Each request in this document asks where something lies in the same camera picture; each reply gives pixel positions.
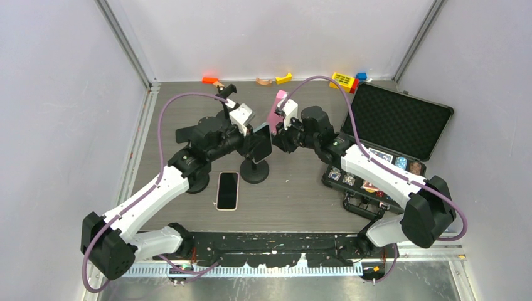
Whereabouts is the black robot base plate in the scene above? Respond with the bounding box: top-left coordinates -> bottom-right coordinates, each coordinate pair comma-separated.
152,230 -> 400,269

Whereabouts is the tan arch block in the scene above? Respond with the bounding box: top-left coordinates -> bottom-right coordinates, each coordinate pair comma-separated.
255,77 -> 273,87

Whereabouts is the black phone stand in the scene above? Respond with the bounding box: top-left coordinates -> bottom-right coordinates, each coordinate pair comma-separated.
186,174 -> 210,194
240,157 -> 270,184
216,83 -> 237,124

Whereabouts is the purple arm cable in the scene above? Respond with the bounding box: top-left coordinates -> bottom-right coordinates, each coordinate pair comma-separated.
82,92 -> 233,294
278,75 -> 469,285

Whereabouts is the orange wooden block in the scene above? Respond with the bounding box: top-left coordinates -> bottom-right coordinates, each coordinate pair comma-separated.
201,77 -> 219,84

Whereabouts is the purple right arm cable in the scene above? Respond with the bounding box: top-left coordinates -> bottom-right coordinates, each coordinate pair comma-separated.
278,75 -> 469,285

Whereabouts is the smartphone with cream case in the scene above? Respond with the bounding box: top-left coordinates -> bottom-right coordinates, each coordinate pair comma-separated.
216,172 -> 240,211

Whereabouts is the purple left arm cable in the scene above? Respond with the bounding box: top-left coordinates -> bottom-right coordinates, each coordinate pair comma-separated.
82,92 -> 233,294

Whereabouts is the smartphone with clear case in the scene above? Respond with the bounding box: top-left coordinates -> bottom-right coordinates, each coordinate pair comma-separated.
252,122 -> 272,164

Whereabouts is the blue toy brick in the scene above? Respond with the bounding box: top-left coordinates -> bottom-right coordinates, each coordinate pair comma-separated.
356,72 -> 368,81

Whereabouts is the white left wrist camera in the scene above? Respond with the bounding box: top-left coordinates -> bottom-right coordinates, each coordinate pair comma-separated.
226,99 -> 255,137

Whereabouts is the red toy brick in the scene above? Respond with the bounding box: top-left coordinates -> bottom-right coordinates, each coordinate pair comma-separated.
349,78 -> 359,93

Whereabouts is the pink wedge stand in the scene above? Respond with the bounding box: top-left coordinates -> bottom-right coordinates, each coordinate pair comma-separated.
267,90 -> 288,135

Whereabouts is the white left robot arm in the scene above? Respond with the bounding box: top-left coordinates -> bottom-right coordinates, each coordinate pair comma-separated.
81,117 -> 270,280

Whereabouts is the red triangle game piece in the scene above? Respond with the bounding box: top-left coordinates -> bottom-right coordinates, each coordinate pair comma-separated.
361,180 -> 379,193

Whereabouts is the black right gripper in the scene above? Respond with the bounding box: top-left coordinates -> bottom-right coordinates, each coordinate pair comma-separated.
274,114 -> 321,152

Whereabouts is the yellow arch block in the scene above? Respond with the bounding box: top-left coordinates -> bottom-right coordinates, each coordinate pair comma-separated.
275,72 -> 292,85

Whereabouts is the black foam-lined case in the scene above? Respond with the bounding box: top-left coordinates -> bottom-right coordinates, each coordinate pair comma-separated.
321,83 -> 454,219

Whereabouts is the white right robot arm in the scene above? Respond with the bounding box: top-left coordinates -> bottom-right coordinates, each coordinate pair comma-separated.
267,105 -> 463,258

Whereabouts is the yellow toy brick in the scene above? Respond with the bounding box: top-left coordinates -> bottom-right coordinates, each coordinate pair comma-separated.
331,72 -> 355,93

